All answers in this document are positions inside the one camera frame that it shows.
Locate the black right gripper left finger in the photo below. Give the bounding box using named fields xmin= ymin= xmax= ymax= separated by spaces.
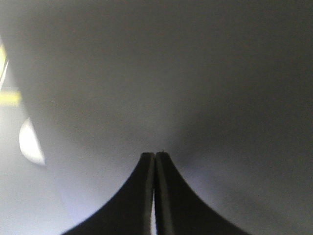
xmin=65 ymin=153 xmax=155 ymax=235

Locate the yellow floor tape line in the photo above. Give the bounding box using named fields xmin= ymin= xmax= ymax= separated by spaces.
xmin=0 ymin=43 xmax=22 ymax=106

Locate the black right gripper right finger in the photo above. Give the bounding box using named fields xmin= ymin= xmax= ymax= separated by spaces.
xmin=155 ymin=152 xmax=247 ymax=235

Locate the open fridge door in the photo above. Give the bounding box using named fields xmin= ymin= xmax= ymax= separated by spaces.
xmin=0 ymin=0 xmax=313 ymax=235

